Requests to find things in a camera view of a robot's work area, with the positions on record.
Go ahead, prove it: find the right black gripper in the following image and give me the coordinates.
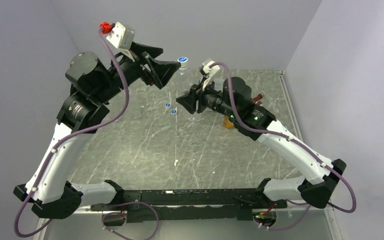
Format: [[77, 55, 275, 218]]
[[176, 76, 239, 120]]

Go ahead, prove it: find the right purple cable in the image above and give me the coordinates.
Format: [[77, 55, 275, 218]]
[[208, 61, 358, 214]]

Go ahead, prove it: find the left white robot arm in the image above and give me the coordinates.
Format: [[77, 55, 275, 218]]
[[13, 43, 181, 219]]

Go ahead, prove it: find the brown pipe fitting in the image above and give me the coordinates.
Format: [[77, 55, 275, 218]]
[[251, 93, 264, 106]]

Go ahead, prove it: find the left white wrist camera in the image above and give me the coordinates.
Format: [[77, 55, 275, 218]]
[[99, 21, 135, 61]]

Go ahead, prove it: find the clear plastic bottle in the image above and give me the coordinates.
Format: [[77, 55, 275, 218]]
[[175, 61, 198, 97]]

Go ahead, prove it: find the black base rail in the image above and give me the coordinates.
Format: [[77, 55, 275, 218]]
[[90, 188, 287, 223]]

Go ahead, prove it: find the orange juice bottle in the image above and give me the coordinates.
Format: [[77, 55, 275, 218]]
[[222, 115, 234, 129]]

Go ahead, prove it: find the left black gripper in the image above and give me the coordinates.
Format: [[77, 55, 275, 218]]
[[94, 40, 181, 104]]

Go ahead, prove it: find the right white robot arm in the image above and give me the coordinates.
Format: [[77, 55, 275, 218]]
[[176, 77, 347, 209]]

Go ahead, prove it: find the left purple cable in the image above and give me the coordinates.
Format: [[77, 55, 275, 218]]
[[13, 26, 131, 239]]

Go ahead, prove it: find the purple cable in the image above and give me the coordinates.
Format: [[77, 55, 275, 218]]
[[208, 61, 358, 214], [13, 26, 131, 239]]

